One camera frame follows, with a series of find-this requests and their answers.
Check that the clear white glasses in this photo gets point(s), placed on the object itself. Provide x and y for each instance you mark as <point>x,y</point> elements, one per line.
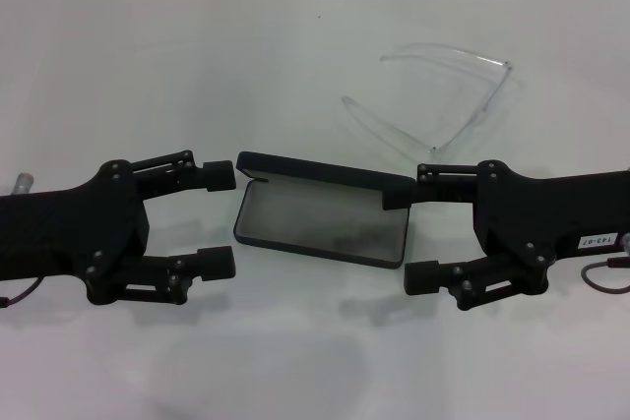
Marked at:
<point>506,65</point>

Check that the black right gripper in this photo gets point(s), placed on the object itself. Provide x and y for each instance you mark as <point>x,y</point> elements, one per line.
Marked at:
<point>541,208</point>

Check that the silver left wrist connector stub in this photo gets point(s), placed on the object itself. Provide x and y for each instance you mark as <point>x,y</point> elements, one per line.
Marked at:
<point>22,183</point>

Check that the black glasses case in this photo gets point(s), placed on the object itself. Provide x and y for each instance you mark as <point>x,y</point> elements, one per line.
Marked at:
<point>315,223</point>

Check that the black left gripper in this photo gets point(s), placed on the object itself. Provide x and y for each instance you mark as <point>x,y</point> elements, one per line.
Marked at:
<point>74,223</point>

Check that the white number sticker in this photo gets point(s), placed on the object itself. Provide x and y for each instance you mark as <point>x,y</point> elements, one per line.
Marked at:
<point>595,241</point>

